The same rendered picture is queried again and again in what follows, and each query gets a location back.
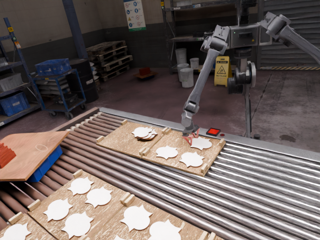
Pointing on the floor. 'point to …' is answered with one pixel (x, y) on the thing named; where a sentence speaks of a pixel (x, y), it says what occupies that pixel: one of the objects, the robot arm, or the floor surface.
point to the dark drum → (90, 91)
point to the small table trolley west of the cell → (61, 95)
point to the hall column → (69, 8)
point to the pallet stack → (109, 59)
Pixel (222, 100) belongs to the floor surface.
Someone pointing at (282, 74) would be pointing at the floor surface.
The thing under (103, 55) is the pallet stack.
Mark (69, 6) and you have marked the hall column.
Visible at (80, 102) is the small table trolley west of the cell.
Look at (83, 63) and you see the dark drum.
